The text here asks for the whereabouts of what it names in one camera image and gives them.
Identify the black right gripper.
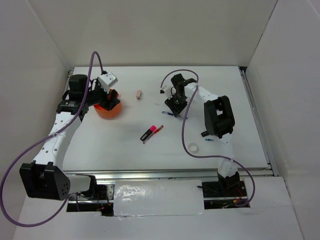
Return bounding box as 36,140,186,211
165,92,188,118

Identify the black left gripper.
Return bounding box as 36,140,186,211
83,77,121,112

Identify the red pen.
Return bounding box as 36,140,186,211
142,125,164,144

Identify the pink highlighter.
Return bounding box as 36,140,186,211
140,125,157,142

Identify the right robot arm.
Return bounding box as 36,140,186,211
164,70,243,196

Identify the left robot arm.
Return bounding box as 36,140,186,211
19,71,120,201

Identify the orange round organizer container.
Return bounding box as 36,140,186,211
93,94,122,119

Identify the pink eraser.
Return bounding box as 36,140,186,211
136,90,142,101

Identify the clear tape roll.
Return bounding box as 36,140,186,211
187,142,199,154

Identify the white foil cover sheet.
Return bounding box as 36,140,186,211
113,180,205,217

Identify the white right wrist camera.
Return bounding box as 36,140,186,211
160,85,168,94

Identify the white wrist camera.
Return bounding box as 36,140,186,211
98,72,118,93
160,85,168,94

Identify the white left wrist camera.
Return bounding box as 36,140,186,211
98,72,118,93

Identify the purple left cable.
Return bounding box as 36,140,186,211
0,50,105,228

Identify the purple cable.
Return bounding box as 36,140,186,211
0,50,105,228
159,68,256,208

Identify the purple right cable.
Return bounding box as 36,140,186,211
159,68,256,208

